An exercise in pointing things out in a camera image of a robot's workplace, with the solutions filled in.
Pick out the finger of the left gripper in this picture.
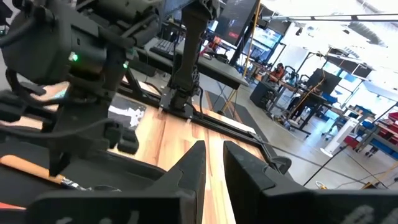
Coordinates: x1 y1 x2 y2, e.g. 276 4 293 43
47 151 72 178

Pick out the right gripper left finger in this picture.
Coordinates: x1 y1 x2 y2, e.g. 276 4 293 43
24 139 207 224

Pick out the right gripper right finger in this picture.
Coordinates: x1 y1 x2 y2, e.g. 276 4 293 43
223 140 398 224

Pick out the wooden-handled metal utensil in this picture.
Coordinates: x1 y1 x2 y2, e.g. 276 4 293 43
0 154 123 192

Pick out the black tray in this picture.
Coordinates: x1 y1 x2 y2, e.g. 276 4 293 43
0 148 168 224

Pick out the light blue flat object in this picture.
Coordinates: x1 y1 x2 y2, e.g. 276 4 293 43
53 88 68 100

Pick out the black and white sheet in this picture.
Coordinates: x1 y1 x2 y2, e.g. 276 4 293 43
108 95 147 131

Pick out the black floor mat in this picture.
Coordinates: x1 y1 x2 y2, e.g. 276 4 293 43
206 90 272 144

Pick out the black cabinet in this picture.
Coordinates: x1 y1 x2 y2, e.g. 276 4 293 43
249 80 278 110

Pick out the thin black pole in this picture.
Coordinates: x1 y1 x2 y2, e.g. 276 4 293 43
302 103 398 188

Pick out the white tower appliance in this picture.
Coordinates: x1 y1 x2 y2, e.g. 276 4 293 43
320 117 361 158

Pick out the black keyboard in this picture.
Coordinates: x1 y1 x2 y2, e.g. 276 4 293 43
150 38 177 60

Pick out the red box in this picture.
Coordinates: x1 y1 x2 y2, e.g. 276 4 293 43
343 135 361 149

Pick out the person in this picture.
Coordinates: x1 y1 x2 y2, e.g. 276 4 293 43
268 62 286 84

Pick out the black computer desk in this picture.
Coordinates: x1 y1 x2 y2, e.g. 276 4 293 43
136 36 250 91

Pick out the black monitor back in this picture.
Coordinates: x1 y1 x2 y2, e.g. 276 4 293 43
305 67 342 95

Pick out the bright lit monitor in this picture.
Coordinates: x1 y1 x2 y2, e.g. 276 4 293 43
251 26 283 50

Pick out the large dark monitor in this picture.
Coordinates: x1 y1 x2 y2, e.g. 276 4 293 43
213 0 259 47

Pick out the ceiling light bar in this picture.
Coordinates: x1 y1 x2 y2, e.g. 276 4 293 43
260 12 398 23

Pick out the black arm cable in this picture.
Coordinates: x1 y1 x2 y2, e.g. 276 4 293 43
0 117 126 140

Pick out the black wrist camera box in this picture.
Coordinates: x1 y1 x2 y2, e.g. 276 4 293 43
104 120 141 156

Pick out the black table frame rail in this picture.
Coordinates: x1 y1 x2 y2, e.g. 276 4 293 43
117 67 294 175

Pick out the yellow strap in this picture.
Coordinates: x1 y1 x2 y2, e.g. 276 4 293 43
220 0 262 115

